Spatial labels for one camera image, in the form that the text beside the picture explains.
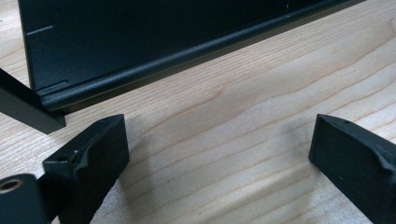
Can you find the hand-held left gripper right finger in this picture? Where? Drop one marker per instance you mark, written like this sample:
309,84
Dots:
355,161

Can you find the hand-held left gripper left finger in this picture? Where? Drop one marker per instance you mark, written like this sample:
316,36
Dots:
90,168

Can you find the black metal panel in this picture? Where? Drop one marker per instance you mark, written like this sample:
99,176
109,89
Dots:
124,46

